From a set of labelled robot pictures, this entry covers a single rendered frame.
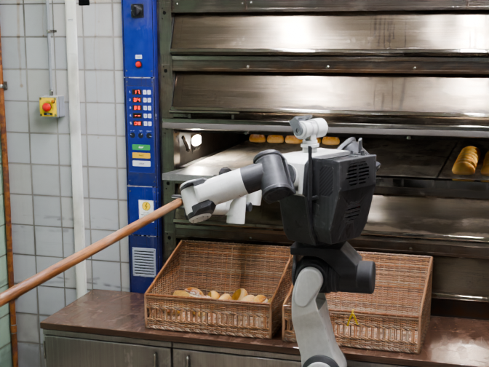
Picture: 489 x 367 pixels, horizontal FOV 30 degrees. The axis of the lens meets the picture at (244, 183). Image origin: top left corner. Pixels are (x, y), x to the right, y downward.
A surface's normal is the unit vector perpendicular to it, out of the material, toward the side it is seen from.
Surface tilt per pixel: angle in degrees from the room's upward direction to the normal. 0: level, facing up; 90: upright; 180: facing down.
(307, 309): 90
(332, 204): 90
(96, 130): 90
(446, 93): 70
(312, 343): 90
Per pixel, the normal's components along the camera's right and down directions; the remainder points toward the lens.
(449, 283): -0.28, -0.18
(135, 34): -0.30, 0.17
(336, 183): -0.71, 0.13
